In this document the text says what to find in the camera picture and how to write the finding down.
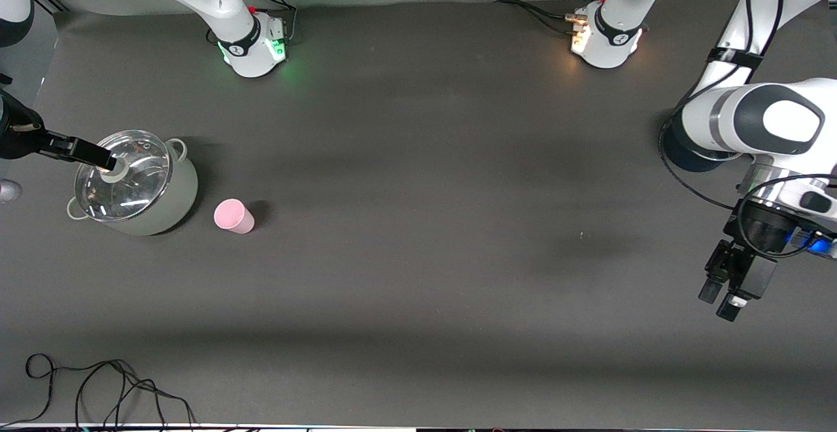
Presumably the black left arm base cable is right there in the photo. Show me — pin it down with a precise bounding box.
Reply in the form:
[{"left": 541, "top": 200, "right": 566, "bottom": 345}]
[{"left": 495, "top": 0, "right": 583, "bottom": 35}]

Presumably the glass pot lid beige knob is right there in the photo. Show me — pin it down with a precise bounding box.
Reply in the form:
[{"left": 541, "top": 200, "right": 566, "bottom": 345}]
[{"left": 75, "top": 130, "right": 172, "bottom": 222}]

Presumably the dark grey table mat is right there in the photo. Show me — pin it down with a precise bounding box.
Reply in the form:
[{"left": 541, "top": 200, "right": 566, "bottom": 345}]
[{"left": 0, "top": 0, "right": 837, "bottom": 427}]

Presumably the pale green stock pot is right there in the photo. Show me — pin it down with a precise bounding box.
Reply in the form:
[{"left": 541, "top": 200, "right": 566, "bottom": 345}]
[{"left": 67, "top": 130, "right": 199, "bottom": 237}]

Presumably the pink plastic cup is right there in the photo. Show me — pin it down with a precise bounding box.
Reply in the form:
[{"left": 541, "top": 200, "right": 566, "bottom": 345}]
[{"left": 214, "top": 199, "right": 256, "bottom": 235}]

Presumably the loose thin black cable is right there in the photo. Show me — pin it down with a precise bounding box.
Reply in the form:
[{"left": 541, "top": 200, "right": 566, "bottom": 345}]
[{"left": 0, "top": 354, "right": 197, "bottom": 427}]

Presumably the dark blue saucepan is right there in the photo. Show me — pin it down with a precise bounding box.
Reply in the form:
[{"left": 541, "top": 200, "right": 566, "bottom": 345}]
[{"left": 664, "top": 115, "right": 740, "bottom": 173}]

